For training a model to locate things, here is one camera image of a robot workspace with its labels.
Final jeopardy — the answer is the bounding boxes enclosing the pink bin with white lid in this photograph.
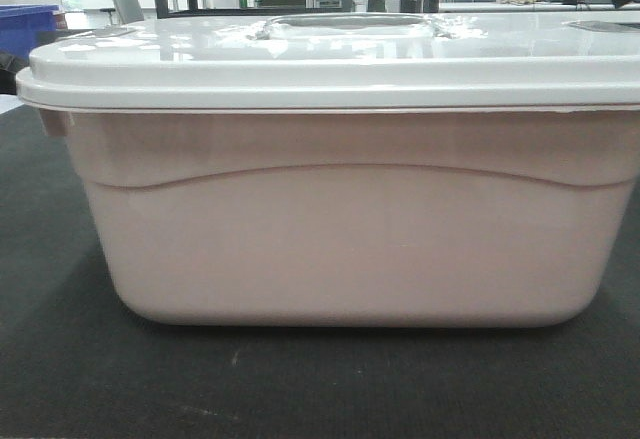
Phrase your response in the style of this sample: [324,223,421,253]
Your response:
[16,10,639,327]

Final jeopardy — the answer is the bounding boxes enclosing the blue plastic crate on left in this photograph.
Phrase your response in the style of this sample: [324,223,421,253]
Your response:
[1,4,59,60]

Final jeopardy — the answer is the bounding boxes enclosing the grey office chair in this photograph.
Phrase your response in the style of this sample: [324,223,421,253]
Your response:
[100,0,145,24]

